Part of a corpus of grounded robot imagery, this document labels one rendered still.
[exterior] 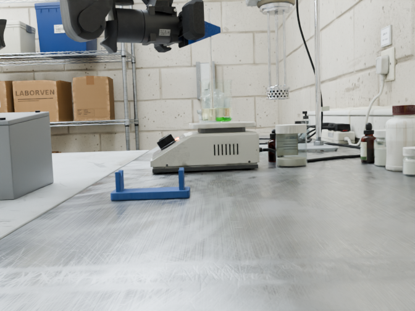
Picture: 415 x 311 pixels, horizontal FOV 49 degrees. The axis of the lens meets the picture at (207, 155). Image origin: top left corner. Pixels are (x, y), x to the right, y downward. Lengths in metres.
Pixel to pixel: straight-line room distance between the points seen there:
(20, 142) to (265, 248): 0.42
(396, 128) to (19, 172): 0.58
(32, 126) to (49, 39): 2.47
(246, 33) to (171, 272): 3.09
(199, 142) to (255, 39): 2.56
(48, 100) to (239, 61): 1.32
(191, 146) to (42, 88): 2.36
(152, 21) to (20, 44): 2.39
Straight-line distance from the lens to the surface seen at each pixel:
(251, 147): 0.84
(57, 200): 0.62
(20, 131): 0.69
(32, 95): 3.15
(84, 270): 0.34
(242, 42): 3.34
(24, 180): 0.69
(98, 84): 3.03
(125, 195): 0.59
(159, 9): 0.83
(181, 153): 0.83
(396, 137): 0.81
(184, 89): 3.30
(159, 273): 0.31
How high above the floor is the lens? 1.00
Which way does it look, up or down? 5 degrees down
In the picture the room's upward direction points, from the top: 2 degrees counter-clockwise
